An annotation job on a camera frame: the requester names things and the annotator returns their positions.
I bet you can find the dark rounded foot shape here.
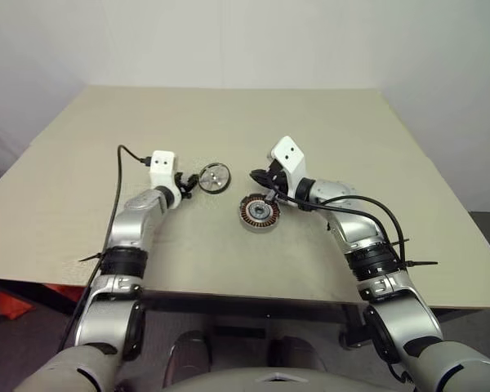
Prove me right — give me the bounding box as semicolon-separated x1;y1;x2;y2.
165;329;213;387
266;335;324;373

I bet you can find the grey robot torso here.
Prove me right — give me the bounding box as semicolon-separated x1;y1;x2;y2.
169;364;344;392

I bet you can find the silver round rotor cap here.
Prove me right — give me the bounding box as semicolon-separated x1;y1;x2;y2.
198;162;233;194

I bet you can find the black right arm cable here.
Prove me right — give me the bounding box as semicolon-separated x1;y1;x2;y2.
265;185;409;273

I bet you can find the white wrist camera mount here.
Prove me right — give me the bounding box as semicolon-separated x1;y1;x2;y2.
269;136;310;201
149;149;185;202

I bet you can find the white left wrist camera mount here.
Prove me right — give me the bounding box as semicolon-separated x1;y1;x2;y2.
149;149;185;202

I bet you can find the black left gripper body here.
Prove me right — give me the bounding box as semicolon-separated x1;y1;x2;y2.
173;171;192;202

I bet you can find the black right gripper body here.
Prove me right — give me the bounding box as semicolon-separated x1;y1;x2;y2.
266;160;292;197

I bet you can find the dark table frame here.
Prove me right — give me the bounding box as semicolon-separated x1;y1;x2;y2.
0;277;481;352

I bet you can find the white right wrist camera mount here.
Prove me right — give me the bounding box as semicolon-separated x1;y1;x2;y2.
269;136;310;201

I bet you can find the copper wound motor stator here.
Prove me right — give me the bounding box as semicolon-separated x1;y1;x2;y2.
238;193;281;234

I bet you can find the orange red cloth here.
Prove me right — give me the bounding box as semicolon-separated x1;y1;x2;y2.
0;283;87;320

